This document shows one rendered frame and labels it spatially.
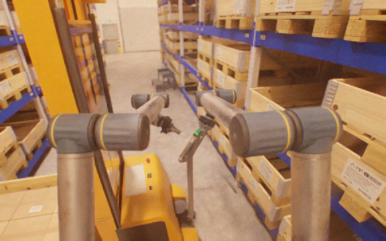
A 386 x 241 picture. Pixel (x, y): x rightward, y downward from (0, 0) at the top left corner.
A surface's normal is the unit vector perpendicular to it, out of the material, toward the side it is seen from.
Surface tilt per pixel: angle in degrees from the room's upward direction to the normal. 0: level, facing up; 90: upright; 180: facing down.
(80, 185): 71
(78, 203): 66
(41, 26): 90
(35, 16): 90
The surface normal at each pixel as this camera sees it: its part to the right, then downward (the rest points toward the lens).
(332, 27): 0.25, 0.45
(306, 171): -0.63, 0.11
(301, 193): -0.79, 0.11
